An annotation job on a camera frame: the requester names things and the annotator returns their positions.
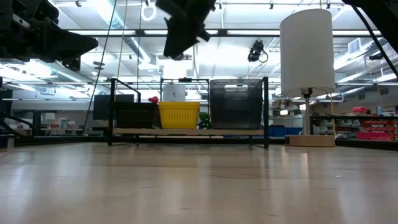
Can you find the small green plant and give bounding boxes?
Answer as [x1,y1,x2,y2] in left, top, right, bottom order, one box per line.
[198,112,211,130]

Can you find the red storage bins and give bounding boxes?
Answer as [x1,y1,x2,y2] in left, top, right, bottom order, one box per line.
[353,105,398,141]

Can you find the wooden shelf with black frame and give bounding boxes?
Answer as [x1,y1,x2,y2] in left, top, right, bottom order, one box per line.
[107,77,270,149]

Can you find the white cylindrical container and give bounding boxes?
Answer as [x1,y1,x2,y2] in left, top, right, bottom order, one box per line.
[162,83,187,103]

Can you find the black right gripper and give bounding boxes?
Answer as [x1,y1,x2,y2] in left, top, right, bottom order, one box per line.
[155,0,217,60]

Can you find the yellow slotted plastic basket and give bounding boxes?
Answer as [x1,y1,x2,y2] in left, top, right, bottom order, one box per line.
[159,101,201,130]

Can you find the grey translucent plastic bin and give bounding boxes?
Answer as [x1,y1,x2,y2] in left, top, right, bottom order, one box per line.
[209,78,264,131]

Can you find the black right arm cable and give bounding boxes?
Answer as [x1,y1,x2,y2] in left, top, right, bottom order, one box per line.
[351,5,398,79]

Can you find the black slotted plastic basket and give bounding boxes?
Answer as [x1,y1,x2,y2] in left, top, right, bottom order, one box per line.
[113,101,159,129]

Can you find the black monitor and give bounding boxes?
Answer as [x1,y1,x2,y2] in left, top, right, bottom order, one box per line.
[93,93,136,121]

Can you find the black overhead camera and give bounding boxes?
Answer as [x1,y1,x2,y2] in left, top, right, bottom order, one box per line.
[247,39,267,63]

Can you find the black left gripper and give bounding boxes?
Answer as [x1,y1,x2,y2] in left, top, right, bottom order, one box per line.
[0,0,99,71]

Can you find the white shade table lamp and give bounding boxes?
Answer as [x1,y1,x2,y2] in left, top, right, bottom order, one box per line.
[279,8,337,148]

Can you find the blue storage bins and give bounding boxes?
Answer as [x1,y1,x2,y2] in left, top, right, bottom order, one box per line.
[268,125,303,138]

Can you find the thin black hanging cable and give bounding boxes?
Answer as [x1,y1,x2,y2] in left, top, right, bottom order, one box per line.
[81,0,118,135]

